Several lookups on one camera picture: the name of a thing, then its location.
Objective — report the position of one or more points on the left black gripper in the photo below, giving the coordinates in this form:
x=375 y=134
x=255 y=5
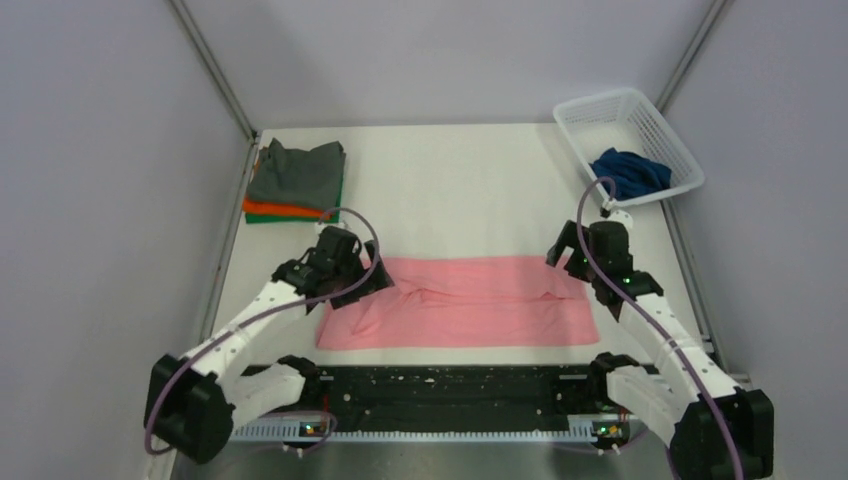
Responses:
x=379 y=281

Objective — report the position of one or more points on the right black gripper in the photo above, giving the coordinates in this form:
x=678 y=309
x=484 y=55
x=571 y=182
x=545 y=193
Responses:
x=568 y=238

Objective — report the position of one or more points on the pink t shirt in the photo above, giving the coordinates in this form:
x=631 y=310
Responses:
x=507 y=301

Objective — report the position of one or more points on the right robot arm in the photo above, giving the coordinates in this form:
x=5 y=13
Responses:
x=712 y=427

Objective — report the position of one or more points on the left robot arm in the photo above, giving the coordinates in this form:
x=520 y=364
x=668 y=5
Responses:
x=196 y=401

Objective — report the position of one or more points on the folded green t shirt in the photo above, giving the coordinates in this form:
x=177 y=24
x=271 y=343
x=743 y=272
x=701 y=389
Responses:
x=310 y=190

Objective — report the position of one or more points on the crumpled blue t shirt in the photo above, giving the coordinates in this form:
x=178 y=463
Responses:
x=634 y=176

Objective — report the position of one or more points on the folded grey t shirt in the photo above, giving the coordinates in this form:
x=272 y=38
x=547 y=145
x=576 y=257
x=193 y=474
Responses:
x=278 y=161

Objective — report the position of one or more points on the white plastic basket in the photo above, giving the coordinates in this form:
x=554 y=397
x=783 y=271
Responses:
x=626 y=120

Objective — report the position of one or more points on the folded orange t shirt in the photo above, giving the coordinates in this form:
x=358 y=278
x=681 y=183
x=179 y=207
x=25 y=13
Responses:
x=261 y=212

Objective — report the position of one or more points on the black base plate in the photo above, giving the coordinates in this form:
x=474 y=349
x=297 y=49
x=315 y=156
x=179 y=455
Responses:
x=458 y=399

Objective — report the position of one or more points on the white slotted cable duct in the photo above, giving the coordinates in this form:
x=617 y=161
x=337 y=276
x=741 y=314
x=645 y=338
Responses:
x=294 y=431

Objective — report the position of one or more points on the right aluminium frame post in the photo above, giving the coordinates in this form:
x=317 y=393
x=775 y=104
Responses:
x=702 y=34

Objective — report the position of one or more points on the aluminium frame post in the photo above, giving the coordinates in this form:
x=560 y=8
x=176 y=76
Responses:
x=702 y=34
x=211 y=66

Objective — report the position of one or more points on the left aluminium frame post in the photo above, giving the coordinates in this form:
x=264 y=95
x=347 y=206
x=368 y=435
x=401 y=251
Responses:
x=211 y=66

